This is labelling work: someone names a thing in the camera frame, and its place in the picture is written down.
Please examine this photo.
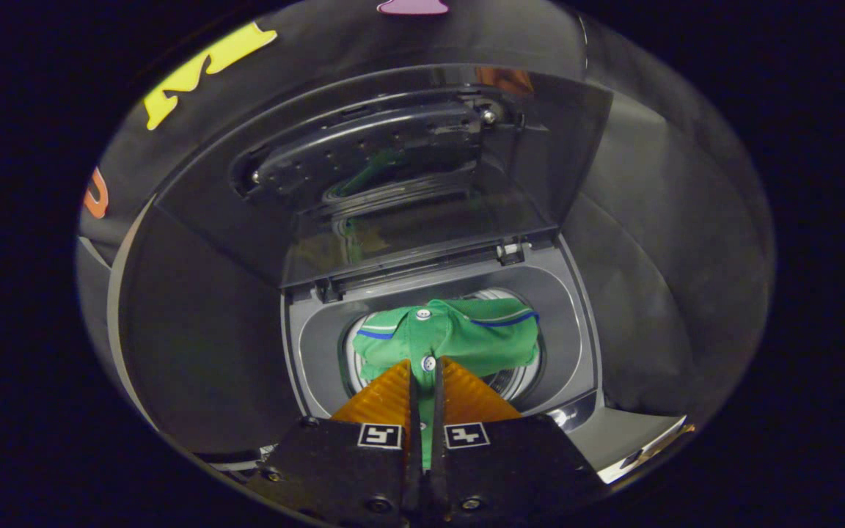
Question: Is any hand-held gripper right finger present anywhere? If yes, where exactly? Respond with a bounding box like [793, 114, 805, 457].
[423, 357, 607, 523]

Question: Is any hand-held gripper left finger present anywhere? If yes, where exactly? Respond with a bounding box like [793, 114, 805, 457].
[250, 359, 424, 523]

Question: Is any washing machine lid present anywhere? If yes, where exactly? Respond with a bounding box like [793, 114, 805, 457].
[150, 62, 615, 291]

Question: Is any green polo shirt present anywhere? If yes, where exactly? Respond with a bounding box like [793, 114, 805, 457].
[353, 297, 543, 470]

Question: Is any dark grey washing machine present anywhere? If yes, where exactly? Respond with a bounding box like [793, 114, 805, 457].
[150, 62, 689, 486]

